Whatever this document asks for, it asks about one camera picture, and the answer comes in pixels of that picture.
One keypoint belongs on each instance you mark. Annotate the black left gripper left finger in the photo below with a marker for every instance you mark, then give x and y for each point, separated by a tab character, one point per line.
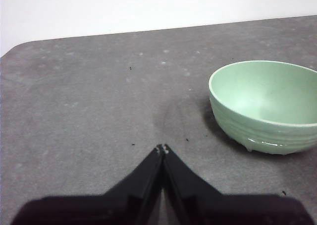
99	210

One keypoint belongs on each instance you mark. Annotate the green ribbed bowl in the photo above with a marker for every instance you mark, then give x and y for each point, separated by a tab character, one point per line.
260	96

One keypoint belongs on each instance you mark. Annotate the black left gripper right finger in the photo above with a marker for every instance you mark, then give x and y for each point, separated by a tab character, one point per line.
223	210

